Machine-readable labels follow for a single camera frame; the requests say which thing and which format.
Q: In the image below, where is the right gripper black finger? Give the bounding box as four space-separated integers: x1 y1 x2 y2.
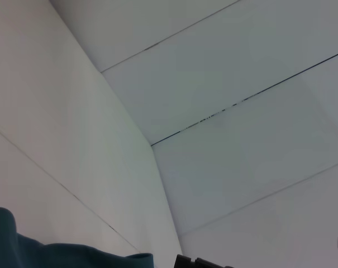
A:
173 253 234 268

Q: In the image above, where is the teal T-shirt with FREE print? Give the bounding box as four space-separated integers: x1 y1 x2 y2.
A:
0 206 154 268

